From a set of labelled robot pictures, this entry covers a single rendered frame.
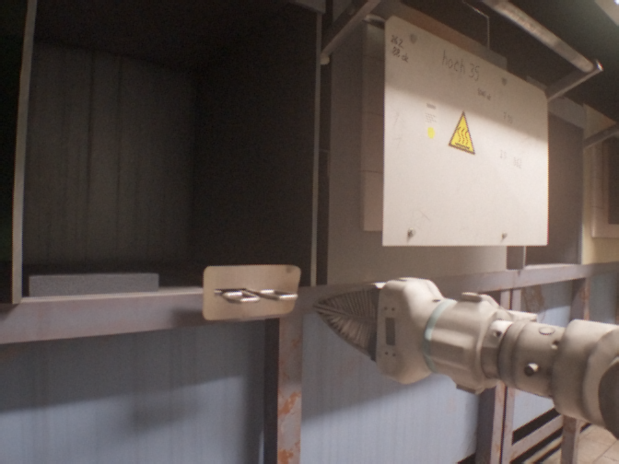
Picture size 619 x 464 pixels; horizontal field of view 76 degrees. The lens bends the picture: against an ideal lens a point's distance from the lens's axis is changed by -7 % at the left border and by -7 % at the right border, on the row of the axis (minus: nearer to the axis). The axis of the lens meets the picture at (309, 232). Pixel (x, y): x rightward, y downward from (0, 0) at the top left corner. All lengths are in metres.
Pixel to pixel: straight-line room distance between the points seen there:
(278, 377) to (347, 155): 0.43
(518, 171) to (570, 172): 0.74
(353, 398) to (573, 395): 0.70
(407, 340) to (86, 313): 0.42
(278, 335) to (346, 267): 0.19
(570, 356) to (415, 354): 0.14
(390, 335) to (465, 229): 0.50
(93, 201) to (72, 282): 0.59
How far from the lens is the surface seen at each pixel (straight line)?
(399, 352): 0.43
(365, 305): 0.49
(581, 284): 1.89
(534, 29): 1.01
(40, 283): 0.67
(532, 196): 1.15
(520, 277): 1.38
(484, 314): 0.39
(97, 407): 0.74
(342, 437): 1.01
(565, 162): 1.83
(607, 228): 2.04
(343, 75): 0.86
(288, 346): 0.78
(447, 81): 0.89
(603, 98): 2.80
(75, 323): 0.64
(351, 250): 0.83
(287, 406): 0.81
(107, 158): 1.26
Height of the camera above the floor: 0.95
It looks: level
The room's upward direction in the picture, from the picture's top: 1 degrees clockwise
